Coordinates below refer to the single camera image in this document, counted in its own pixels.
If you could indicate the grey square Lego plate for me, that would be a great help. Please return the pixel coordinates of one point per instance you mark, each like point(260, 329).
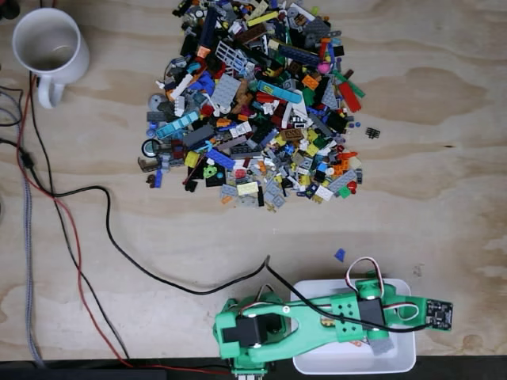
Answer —
point(383, 346)

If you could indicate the small green Lego piece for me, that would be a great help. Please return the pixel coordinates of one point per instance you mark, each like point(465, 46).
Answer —
point(370, 272)

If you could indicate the orange Lego lattice piece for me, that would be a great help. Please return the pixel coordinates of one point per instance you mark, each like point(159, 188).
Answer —
point(357, 343)

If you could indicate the yellow Lego Technic beam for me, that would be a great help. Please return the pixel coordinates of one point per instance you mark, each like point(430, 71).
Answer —
point(327, 322)

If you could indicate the small blue Lego wedge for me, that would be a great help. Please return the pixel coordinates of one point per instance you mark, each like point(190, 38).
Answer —
point(340, 254)

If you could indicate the white plastic bin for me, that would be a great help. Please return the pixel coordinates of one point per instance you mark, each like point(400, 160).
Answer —
point(317, 356)

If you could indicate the green Lego with red stud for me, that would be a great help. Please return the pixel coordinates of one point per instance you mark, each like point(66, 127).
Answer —
point(345, 192)

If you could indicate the grey long Lego plate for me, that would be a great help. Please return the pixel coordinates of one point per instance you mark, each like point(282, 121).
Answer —
point(346, 180)

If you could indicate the black Lego comb piece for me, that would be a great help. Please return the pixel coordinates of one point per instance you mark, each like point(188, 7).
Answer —
point(372, 133)

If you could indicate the pale yellow Lego plate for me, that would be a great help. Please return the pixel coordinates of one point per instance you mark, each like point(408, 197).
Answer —
point(248, 188)

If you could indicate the brown Lego brick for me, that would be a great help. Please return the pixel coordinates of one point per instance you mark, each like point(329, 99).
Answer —
point(293, 134)

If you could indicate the small grey Lego plate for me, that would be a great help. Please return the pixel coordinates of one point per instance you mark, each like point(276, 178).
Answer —
point(228, 192)

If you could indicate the red long Lego plate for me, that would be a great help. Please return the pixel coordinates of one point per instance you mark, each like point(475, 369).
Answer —
point(349, 97)

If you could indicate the green long Lego plate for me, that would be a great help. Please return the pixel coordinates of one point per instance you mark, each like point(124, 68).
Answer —
point(354, 88)

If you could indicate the grey Lego wedge plate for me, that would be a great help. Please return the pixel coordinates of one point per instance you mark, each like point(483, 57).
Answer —
point(330, 95)

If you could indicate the black Lego plate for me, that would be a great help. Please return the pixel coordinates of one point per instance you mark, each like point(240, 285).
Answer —
point(216, 180)

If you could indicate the lime green Lego piece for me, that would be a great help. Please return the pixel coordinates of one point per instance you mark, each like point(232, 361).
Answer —
point(211, 171)

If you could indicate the orange Lego brick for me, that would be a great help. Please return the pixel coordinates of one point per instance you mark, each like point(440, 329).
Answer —
point(311, 81)

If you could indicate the small black Lego piece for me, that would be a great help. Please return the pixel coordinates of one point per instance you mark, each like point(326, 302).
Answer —
point(191, 185)

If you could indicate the cyan long Lego piece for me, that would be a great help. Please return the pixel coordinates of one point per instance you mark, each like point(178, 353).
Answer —
point(279, 92)

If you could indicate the pink round Lego piece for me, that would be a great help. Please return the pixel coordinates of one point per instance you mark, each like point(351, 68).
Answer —
point(324, 67)

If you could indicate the small yellow Lego brick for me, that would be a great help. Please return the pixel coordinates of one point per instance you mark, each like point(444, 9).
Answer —
point(193, 158)

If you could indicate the black square Lego tile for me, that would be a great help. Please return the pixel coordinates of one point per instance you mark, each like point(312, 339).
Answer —
point(338, 50)

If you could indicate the dark grey Lego brick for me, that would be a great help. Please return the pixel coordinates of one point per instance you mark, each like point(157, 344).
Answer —
point(198, 136)

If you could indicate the dark blue Lego plate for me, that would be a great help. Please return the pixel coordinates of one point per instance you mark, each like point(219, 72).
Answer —
point(299, 55)

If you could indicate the small blue Lego plate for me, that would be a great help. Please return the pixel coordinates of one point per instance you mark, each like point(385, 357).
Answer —
point(159, 178)

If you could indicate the light grey Lego plate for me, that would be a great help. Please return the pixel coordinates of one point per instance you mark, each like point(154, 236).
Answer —
point(225, 89)

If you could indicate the turquoise Lego vehicle piece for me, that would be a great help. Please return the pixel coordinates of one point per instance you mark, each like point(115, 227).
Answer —
point(177, 124)

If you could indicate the dark grey Lego plate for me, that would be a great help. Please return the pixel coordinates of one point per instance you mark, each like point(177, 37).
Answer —
point(317, 27)

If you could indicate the black Lego wheel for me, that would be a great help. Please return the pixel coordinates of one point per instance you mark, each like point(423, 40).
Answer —
point(149, 147)

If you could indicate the white Lego lattice window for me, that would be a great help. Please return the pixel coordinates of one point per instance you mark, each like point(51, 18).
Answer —
point(229, 55)

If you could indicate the dark brown Lego plate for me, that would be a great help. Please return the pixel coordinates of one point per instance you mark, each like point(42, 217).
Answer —
point(251, 35)

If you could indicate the white long Lego plate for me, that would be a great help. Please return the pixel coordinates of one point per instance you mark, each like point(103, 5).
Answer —
point(182, 85)

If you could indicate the yellow long Lego plate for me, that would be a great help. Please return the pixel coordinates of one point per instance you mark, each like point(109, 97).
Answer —
point(262, 19)

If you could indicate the grey round Lego gear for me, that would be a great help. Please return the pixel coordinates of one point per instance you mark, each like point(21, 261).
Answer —
point(155, 101)

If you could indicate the small orange Lego piece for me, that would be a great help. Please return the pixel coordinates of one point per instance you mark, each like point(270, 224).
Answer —
point(204, 51)

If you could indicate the dark blue Lego beam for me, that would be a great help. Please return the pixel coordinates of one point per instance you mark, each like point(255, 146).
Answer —
point(208, 27)

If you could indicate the white ceramic mug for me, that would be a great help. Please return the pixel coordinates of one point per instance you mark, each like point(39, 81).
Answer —
point(45, 35)

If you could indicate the dark object at corner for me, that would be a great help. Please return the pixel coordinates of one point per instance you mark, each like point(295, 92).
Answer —
point(7, 7)

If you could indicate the black camera circuit board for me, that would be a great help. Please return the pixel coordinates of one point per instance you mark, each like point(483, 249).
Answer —
point(439, 315)

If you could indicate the brown Lego bracket piece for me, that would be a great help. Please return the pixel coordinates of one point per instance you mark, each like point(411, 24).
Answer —
point(144, 165)

